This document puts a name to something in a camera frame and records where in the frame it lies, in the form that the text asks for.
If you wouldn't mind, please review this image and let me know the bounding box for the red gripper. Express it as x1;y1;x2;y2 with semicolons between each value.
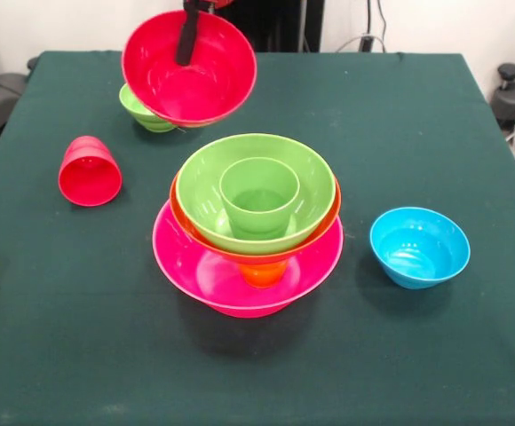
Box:
175;0;236;67

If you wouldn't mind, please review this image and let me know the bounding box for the small red bowl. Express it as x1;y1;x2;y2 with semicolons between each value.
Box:
121;11;258;129

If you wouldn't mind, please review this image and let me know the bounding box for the large green bowl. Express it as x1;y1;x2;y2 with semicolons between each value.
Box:
175;132;337;256

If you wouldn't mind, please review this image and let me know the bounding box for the red cup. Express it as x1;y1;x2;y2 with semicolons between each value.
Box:
58;135;123;208

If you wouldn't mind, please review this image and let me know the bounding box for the large orange bowl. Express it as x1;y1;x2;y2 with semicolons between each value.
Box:
170;167;344;266

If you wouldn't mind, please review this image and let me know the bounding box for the green cup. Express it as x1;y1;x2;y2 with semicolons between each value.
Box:
219;156;301;241

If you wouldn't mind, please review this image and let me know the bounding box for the large pink bowl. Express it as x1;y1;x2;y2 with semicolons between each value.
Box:
152;199;345;319

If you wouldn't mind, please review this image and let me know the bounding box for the orange cup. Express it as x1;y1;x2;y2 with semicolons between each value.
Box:
238;259;289;289

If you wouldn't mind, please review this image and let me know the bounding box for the small green bowl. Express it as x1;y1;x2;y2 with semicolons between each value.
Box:
118;83;179;133

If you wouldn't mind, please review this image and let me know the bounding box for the black office chair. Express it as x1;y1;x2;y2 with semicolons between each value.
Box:
0;30;41;143

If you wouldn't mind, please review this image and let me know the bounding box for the small blue bowl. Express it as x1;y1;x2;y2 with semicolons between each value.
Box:
369;207;471;290

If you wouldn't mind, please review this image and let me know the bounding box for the dark green tablecloth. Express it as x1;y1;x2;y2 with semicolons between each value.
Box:
0;50;515;426

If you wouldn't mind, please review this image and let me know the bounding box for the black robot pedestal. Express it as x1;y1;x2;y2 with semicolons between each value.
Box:
212;0;325;53

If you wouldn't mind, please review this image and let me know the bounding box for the black wall cable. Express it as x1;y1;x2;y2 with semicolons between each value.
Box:
375;0;390;39

